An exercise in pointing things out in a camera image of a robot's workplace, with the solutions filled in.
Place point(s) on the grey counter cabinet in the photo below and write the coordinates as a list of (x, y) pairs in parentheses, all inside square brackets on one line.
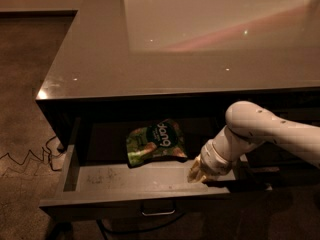
[(145, 61)]

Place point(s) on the green snack bag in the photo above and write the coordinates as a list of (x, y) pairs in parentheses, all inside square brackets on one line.
[(157, 142)]

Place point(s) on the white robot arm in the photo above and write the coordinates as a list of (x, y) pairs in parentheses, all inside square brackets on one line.
[(247, 127)]

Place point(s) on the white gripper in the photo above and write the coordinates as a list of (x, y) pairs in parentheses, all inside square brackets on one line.
[(211, 161)]

